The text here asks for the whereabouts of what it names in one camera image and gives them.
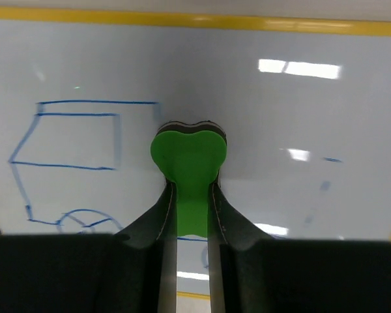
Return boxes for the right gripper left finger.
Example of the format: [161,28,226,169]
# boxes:
[0,183,177,312]

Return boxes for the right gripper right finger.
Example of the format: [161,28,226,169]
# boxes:
[208,183,391,312]

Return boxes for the green whiteboard eraser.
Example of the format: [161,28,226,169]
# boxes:
[151,121,227,238]

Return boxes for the yellow-framed small whiteboard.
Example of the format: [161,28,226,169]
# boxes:
[0,6,391,301]

